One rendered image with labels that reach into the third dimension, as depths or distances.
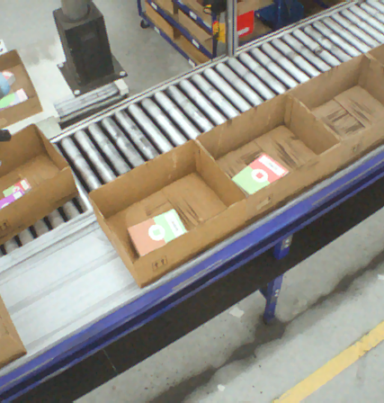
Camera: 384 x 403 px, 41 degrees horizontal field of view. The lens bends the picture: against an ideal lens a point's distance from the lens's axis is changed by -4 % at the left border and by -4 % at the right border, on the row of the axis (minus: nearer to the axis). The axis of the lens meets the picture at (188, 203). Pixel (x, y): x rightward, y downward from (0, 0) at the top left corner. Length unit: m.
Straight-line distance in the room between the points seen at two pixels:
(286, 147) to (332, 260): 0.94
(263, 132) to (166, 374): 1.16
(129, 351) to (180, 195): 0.56
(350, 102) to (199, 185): 0.71
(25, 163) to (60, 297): 0.71
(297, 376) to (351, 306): 0.44
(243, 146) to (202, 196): 0.27
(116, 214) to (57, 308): 0.37
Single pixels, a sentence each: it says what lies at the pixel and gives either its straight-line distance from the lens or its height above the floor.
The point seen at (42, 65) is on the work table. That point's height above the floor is 0.75.
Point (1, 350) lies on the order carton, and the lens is 1.56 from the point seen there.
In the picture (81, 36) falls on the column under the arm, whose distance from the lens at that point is 2.28.
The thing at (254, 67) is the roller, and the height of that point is 0.74.
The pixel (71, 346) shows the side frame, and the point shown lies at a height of 0.91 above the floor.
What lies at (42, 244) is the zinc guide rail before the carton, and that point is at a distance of 1.78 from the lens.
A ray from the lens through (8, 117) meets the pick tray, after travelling 2.35.
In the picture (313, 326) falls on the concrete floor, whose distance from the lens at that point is 2.55.
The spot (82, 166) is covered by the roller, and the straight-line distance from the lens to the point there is 2.12.
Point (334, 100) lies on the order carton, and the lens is 2.13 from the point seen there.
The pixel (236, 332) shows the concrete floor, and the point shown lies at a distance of 2.51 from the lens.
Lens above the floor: 2.35
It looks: 55 degrees down
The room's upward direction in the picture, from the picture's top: 6 degrees counter-clockwise
